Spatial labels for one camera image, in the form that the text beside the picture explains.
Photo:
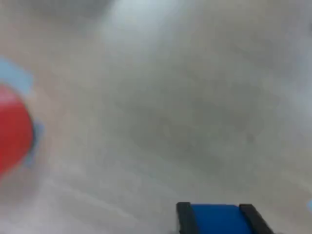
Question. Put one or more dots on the red plastic cup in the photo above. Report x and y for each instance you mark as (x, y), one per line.
(12, 126)

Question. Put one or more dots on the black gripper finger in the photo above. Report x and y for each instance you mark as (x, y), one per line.
(256, 219)
(187, 219)

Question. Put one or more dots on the blue wooden cube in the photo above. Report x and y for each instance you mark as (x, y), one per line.
(219, 219)

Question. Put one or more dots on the small light blue tape piece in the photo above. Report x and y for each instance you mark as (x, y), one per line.
(14, 75)
(310, 206)

